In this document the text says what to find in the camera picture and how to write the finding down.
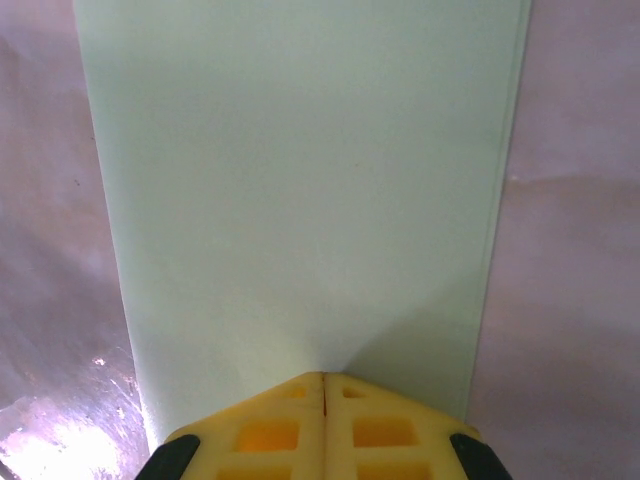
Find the green cloth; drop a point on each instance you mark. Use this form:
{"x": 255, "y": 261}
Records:
{"x": 300, "y": 175}

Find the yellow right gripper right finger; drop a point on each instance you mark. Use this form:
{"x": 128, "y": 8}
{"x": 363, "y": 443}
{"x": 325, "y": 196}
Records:
{"x": 385, "y": 435}

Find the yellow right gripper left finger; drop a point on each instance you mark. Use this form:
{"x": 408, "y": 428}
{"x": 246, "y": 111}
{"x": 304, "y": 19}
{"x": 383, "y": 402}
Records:
{"x": 265, "y": 435}

